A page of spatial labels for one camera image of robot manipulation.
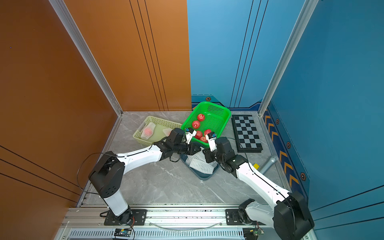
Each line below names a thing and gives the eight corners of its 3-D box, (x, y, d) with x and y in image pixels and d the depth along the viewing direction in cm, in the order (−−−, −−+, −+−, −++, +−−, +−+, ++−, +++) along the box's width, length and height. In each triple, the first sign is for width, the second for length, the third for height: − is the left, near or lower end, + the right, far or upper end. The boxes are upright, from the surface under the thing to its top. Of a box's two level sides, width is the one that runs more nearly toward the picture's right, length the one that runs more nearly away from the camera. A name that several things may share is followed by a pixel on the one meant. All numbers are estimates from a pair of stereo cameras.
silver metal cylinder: (263, 175, 90) (266, 172, 86) (258, 171, 91) (261, 167, 88) (274, 162, 95) (277, 159, 91) (270, 159, 96) (272, 155, 93)
